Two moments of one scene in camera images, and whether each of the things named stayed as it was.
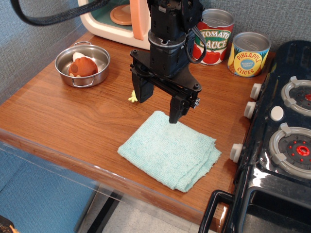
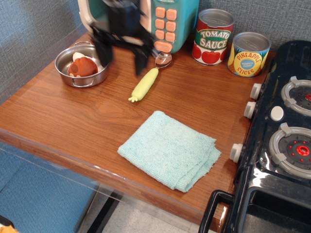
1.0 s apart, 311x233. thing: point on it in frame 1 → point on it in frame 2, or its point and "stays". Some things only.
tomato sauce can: [216, 25] stays
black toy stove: [271, 188] stays
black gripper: [167, 63] → [146, 46]
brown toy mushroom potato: [82, 66] stays
